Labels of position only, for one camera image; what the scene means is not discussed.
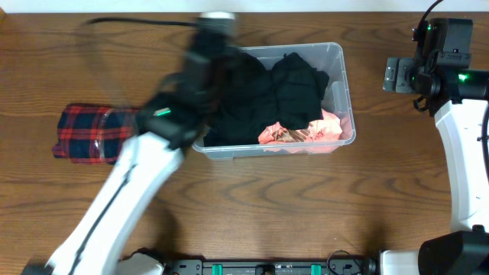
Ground black garment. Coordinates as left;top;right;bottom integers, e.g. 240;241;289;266
203;53;329;147

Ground pink shirt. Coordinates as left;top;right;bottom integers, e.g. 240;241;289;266
258;110;343;154

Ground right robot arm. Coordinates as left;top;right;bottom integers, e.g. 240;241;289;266
379;18;488;274

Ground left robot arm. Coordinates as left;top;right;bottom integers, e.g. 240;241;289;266
22;27;239;274

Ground clear plastic storage bin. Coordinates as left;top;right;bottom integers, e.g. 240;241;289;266
193;42;356;160

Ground red navy plaid shirt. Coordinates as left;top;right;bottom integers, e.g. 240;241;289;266
52;104;138;165

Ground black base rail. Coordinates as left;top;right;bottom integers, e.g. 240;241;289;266
163;255;381;275

